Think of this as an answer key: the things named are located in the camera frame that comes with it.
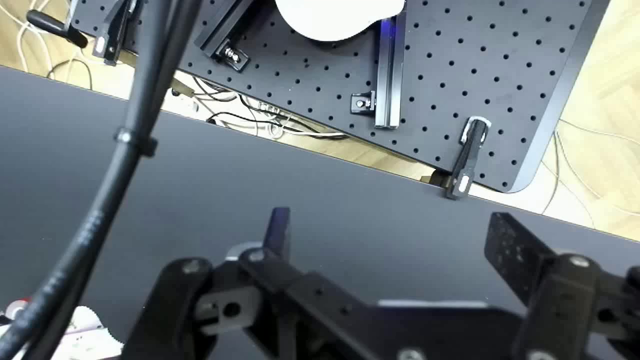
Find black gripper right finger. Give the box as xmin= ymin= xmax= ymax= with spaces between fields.
xmin=482 ymin=209 xmax=640 ymax=360

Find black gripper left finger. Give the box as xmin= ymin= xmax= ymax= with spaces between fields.
xmin=123 ymin=205 xmax=403 ymax=360

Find white cloth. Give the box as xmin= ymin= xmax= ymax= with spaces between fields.
xmin=0 ymin=297 xmax=126 ymax=360

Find black table clamp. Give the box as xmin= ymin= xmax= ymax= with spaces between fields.
xmin=443 ymin=116 xmax=494 ymax=200
xmin=92 ymin=0 xmax=138 ymax=67

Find black perforated breadboard plate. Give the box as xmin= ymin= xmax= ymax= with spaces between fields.
xmin=69 ymin=0 xmax=612 ymax=196

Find thin floor cables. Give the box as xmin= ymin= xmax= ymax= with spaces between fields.
xmin=538 ymin=118 xmax=640 ymax=217

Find thick black cable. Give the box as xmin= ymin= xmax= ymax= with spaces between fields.
xmin=0 ymin=0 xmax=206 ymax=360

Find tangled floor cables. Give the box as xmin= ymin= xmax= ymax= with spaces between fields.
xmin=169 ymin=72 xmax=348 ymax=141

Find small metal corner bracket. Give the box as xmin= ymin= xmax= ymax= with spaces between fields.
xmin=216 ymin=40 xmax=253 ymax=74
xmin=351 ymin=90 xmax=379 ymax=116

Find black aluminium rail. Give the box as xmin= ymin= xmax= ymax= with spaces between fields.
xmin=373 ymin=15 xmax=408 ymax=130
xmin=194 ymin=0 xmax=259 ymax=58

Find white floor cable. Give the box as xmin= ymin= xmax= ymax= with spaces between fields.
xmin=0 ymin=0 xmax=96 ymax=87

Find black clamp handle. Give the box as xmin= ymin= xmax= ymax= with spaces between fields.
xmin=27 ymin=7 xmax=90 ymax=50

